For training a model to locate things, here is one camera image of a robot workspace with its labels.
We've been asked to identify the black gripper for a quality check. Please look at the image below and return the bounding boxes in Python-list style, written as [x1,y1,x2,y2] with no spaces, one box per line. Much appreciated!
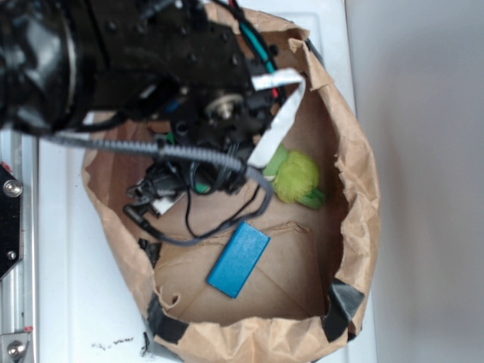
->
[124,70,287,227]

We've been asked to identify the green rectangular block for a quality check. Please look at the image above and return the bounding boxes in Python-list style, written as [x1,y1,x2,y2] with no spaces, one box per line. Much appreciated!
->
[195,183,210,194]

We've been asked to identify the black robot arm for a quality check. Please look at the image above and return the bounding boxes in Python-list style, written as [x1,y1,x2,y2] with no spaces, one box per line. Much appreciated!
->
[1,1,286,228]

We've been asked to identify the blue rectangular block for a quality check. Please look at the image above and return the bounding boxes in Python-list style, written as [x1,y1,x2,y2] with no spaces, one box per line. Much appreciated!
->
[206,222,271,299]

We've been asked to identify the green plush frog toy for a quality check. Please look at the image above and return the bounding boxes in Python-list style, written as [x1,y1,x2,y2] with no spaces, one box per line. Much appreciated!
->
[262,144,326,210]

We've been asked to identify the brown paper bag tray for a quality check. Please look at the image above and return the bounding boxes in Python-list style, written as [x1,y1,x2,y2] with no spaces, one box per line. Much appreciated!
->
[79,4,383,363]

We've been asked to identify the grey braided cable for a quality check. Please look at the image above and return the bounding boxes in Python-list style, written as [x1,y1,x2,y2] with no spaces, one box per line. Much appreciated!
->
[48,134,275,247]

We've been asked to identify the white flat ribbon cable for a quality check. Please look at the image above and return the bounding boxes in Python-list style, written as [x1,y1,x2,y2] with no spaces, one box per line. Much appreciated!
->
[247,69,306,167]

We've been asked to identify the aluminium extrusion rail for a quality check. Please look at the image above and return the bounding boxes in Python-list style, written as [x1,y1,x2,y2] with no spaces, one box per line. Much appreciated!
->
[1,131,39,362]

